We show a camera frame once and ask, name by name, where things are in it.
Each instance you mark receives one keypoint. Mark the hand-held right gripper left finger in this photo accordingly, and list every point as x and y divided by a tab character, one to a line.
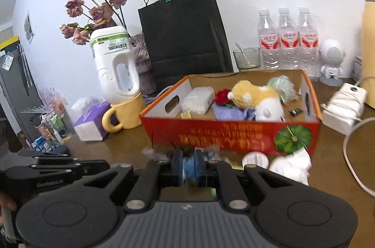
177	168

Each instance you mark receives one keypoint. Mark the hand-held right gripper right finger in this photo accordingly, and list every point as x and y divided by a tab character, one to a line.
199	168

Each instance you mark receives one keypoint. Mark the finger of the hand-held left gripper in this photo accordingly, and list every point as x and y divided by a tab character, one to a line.
44	153
73	166

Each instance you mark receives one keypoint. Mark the blue thread spool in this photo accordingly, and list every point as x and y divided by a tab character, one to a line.
189	168

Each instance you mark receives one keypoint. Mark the clear plastic packet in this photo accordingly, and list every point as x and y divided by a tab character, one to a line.
212	155

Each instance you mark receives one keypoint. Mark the clear candy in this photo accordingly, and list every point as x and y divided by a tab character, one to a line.
152	154

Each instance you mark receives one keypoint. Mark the green packet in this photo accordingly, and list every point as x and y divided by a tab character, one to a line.
214	193

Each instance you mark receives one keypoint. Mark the red cardboard box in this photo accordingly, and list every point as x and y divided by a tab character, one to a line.
228	136

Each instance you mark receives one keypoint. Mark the white round lid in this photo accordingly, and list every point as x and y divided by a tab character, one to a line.
255	160

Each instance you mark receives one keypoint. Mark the translucent cotton swab box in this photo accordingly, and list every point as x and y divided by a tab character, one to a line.
197	100

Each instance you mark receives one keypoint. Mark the red artificial rose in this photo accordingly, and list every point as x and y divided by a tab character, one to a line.
223	97

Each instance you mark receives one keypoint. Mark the yellow white plush toy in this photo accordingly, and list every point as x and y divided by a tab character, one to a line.
257	98

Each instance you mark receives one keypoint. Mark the white tissue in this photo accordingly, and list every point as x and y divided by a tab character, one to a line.
291	167

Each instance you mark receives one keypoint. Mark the iridescent plastic bag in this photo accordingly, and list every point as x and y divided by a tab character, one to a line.
282	88

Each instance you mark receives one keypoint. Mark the person's left hand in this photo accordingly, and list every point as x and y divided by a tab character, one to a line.
7	201

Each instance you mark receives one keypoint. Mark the cluttered storage rack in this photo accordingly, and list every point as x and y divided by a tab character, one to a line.
49	119

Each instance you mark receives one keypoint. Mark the purple tissue pack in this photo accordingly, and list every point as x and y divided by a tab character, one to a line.
89	122

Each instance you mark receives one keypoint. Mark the grey cabinet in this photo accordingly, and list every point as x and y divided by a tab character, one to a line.
14	89

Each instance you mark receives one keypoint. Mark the yellow mug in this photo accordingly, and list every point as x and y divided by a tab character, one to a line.
129	114

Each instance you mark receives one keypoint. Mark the white detergent bottle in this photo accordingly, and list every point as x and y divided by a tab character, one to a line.
115	66

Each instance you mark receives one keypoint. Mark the grey knit cloth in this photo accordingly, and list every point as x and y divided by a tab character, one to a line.
142	60

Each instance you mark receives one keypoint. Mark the glass cup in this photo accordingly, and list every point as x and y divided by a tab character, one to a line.
247	58

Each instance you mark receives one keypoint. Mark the clear plastic spoon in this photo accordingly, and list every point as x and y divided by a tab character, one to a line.
240	50

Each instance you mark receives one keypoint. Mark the black paper bag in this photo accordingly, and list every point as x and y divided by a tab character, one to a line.
184	34

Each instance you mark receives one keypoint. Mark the clear water bottle red label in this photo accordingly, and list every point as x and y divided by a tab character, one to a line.
288	41
309	42
268	42

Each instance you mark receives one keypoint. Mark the dried pink roses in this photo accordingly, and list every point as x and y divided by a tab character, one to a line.
85	10

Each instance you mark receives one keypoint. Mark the white round speaker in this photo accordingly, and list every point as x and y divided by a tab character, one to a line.
332	60

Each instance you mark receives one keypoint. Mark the grey box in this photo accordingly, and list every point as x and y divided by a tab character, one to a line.
358	67

